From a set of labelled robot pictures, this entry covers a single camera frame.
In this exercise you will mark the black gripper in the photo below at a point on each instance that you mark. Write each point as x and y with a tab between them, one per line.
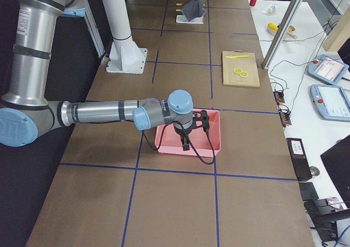
181	133

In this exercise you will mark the grey cleaning cloth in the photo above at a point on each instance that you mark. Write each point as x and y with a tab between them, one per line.
193	9

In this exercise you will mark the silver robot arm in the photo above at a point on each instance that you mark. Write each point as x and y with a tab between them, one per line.
35	105

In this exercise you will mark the white towel rack stand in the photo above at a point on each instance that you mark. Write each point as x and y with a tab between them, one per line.
181	18

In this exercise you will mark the yellow plastic knife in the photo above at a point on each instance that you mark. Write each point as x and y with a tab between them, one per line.
236	56

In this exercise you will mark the lemon slice near knife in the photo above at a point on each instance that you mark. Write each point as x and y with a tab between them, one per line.
237	71

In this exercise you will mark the lemon slice far from knife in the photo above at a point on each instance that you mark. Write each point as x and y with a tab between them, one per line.
243	74

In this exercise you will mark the wooden cutting board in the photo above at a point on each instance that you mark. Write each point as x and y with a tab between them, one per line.
245	64

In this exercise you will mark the black power box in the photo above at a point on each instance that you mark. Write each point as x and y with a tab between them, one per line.
298	158

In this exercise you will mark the teach pendant near dustpan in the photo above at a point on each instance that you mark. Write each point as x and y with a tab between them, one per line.
330	102

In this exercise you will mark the teach pendant near bin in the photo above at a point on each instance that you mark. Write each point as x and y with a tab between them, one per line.
327	69

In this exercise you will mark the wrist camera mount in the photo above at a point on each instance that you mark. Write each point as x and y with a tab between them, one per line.
200	119

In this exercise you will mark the aluminium frame post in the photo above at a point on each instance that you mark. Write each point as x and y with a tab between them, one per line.
282	30

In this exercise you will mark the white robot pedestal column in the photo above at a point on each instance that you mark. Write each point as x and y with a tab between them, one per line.
125	56

